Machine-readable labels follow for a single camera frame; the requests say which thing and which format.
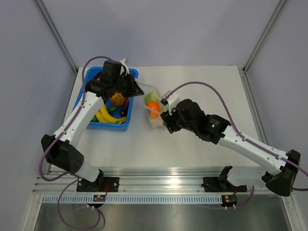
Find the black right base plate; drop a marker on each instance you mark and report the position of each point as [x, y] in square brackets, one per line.
[212, 184]

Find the right small circuit board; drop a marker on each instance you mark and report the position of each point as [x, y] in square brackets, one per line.
[229, 200]

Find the aluminium front rail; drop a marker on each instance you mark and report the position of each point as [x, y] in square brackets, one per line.
[140, 181]

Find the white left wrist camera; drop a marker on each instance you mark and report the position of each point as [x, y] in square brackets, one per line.
[124, 64]

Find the clear zip top bag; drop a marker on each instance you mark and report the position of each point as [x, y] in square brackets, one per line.
[148, 88]

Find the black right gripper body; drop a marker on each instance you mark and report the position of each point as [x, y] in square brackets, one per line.
[174, 121]

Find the white green napa cabbage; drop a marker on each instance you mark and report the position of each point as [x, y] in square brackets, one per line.
[156, 123]

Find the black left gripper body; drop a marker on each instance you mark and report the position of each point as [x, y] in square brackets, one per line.
[120, 84]

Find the orange fruit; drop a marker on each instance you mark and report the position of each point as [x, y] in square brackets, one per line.
[154, 110]

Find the yellow banana bunch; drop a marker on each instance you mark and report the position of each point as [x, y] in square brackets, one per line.
[103, 116]

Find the left small circuit board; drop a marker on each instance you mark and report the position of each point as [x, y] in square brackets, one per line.
[99, 198]

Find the right aluminium frame post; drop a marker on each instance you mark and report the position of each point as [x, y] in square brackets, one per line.
[265, 33]

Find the round green cabbage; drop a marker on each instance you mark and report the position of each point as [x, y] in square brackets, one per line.
[152, 96]

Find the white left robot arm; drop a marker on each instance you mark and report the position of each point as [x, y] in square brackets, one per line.
[60, 149]

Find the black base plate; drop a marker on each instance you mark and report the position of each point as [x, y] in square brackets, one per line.
[109, 184]
[212, 184]

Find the aluminium frame post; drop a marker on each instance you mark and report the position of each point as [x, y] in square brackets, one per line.
[52, 27]
[265, 33]

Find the slotted cable duct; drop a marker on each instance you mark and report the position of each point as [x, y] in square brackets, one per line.
[134, 199]

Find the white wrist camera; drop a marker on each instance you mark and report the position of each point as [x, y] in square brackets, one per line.
[124, 64]
[170, 101]

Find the dark green chili pepper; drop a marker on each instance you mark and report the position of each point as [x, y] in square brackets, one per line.
[112, 108]

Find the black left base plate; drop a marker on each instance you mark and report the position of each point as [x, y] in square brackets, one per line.
[109, 184]

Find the left aluminium frame post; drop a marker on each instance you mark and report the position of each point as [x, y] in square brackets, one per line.
[52, 27]

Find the blue plastic bin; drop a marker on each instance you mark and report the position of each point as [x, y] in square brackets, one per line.
[90, 74]

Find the small circuit board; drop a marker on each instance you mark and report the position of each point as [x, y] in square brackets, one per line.
[229, 200]
[99, 198]

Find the purple eggplant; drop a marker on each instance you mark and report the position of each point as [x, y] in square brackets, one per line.
[124, 110]

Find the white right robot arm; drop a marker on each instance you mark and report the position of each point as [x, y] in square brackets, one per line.
[277, 169]

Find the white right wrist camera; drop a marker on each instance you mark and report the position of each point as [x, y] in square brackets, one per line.
[170, 101]

